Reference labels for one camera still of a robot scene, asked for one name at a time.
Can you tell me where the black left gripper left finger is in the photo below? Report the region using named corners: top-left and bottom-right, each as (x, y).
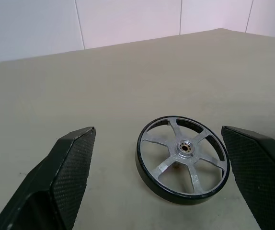
top-left (0, 126), bottom-right (96, 230)

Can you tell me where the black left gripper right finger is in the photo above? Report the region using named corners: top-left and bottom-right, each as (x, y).
top-left (220, 125), bottom-right (275, 230)

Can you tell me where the black round wheel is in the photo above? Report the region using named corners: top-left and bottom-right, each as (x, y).
top-left (135, 115), bottom-right (230, 206)

